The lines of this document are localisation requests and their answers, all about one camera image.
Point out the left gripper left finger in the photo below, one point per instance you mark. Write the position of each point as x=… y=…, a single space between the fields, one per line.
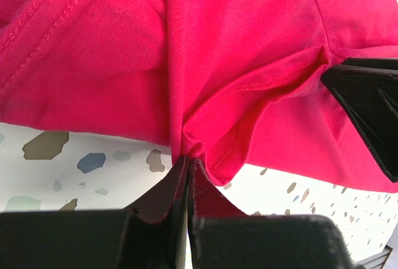
x=151 y=232

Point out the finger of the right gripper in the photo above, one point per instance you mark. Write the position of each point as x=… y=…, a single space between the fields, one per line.
x=366 y=88

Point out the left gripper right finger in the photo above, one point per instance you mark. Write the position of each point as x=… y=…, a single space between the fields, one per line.
x=222 y=236

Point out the pink t shirt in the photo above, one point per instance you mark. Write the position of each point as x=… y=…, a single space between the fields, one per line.
x=227 y=81

